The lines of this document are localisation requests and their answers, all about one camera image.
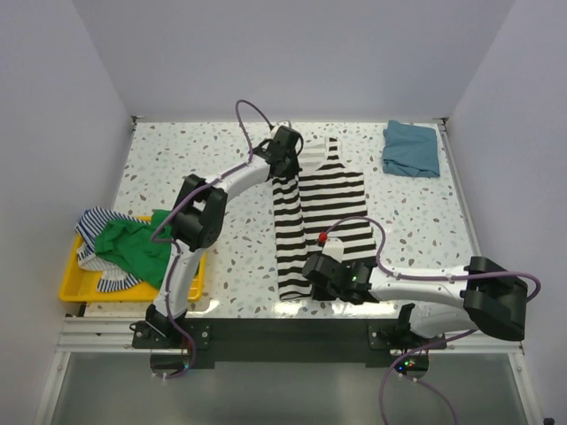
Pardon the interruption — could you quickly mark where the black white striped tank top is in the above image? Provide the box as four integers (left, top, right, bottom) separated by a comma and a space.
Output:
272, 137, 368, 300

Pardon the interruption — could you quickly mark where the blue ribbed tank top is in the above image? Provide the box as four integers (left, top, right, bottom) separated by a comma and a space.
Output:
382, 120, 440, 178

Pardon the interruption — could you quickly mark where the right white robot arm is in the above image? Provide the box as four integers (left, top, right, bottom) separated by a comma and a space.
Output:
302, 253, 528, 348

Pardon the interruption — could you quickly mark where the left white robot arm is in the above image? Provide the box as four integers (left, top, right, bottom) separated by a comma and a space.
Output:
145, 125, 304, 347

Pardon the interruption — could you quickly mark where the green tank top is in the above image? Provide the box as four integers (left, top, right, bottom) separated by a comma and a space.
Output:
95, 210, 171, 290

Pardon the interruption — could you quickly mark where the blue white striped tank top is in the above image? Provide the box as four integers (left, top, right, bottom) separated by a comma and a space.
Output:
75, 206, 144, 293

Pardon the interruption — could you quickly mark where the yellow plastic tray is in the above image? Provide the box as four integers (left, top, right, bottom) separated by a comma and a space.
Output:
58, 215, 211, 304

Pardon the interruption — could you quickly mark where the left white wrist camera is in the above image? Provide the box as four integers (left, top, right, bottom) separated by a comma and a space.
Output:
270, 120, 291, 135

